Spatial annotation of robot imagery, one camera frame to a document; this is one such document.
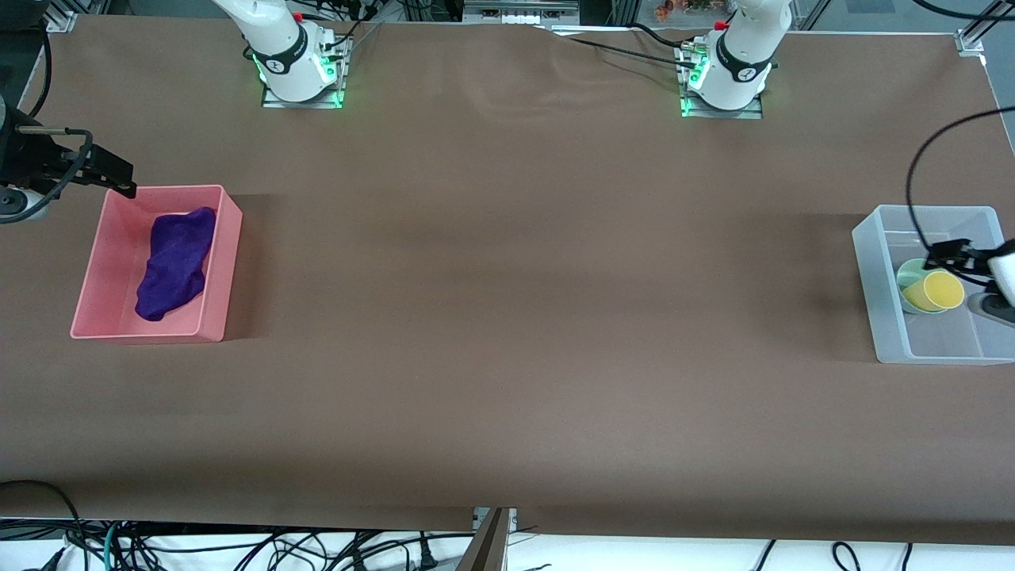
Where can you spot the aluminium frame bracket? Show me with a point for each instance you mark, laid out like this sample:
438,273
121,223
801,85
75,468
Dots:
59,21
971,41

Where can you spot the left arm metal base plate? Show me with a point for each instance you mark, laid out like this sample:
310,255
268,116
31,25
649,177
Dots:
745,113

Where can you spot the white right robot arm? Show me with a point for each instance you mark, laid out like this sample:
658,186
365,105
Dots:
285,55

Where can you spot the pink plastic bin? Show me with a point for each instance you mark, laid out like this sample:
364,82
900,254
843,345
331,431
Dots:
111,293

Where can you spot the yellow cup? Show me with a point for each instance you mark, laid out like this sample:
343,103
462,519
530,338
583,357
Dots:
940,292

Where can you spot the wooden board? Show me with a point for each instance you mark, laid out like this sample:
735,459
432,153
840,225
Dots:
488,551

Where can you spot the clear plastic bin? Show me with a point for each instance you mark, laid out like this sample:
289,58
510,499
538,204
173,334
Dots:
944,341

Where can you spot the white power strip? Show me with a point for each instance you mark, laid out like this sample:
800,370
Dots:
519,12

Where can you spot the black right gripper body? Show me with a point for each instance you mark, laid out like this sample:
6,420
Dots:
32,161

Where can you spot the pale green bowl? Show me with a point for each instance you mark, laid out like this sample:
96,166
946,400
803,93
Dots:
910,274

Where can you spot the table cover sheet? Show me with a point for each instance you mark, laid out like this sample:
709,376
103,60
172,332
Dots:
507,357

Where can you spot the purple cloth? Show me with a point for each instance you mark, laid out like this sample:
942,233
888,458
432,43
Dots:
174,266

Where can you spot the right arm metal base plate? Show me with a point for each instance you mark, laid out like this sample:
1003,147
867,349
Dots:
313,104

